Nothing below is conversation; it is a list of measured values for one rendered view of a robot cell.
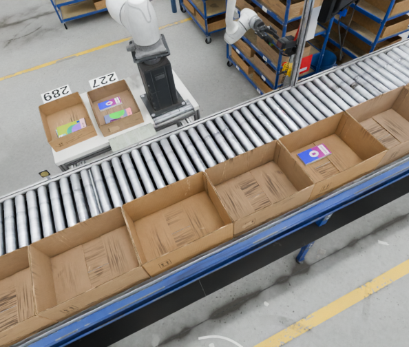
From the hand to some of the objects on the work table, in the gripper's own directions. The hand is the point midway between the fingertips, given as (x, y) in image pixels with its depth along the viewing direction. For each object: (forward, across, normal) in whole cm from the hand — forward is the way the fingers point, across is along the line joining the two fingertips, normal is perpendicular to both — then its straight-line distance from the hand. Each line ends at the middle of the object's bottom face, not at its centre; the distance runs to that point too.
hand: (273, 38), depth 204 cm
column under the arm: (-2, -87, +20) cm, 89 cm away
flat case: (+3, -119, +18) cm, 121 cm away
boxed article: (-16, -122, +19) cm, 124 cm away
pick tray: (-7, -119, +20) cm, 121 cm away
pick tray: (-10, -152, +20) cm, 153 cm away
